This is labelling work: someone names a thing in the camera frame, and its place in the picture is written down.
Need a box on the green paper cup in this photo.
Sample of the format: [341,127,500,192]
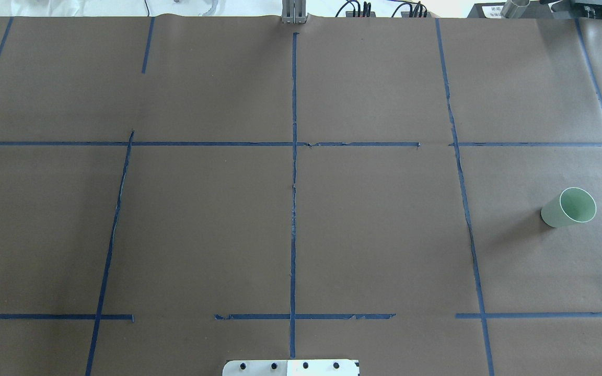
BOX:
[540,186,597,228]

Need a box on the brown paper table cover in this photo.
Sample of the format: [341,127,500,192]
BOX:
[0,15,602,375]

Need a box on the steel cup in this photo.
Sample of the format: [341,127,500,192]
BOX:
[500,0,530,19]

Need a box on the aluminium frame post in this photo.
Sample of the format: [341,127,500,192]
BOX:
[281,0,308,25]

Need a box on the black power strip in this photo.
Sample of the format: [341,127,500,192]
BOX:
[335,1,377,18]

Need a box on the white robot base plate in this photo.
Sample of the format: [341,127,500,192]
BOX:
[222,359,361,375]

